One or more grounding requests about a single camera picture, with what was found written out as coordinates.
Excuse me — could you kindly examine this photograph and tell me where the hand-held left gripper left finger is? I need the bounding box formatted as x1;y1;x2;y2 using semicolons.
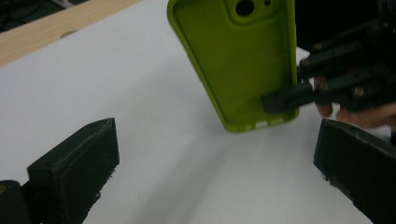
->
21;117;120;224

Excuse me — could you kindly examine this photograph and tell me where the green cartoon print phone case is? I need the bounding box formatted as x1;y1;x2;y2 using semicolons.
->
166;0;301;133

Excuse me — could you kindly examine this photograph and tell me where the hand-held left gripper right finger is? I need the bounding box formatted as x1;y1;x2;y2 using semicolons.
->
313;118;396;224

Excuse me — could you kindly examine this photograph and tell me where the light wooden table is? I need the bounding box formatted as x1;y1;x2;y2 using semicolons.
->
0;0;143;67

